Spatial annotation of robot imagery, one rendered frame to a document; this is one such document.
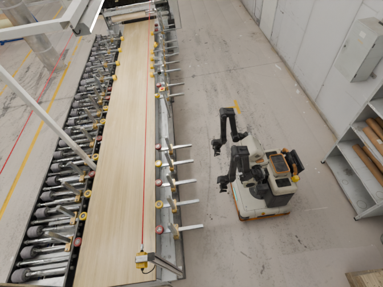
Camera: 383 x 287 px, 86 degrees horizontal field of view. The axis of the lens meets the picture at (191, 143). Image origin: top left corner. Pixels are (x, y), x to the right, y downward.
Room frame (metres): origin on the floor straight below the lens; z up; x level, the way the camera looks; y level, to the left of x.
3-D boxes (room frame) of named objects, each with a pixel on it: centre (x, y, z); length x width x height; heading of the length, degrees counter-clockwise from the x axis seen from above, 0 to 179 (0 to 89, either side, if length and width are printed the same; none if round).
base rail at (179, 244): (2.73, 0.23, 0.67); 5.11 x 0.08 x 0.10; 178
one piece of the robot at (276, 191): (1.03, -0.87, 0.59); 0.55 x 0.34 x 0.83; 178
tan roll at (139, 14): (5.42, 0.66, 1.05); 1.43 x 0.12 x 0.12; 88
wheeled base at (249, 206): (1.03, -0.78, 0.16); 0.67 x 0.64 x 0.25; 88
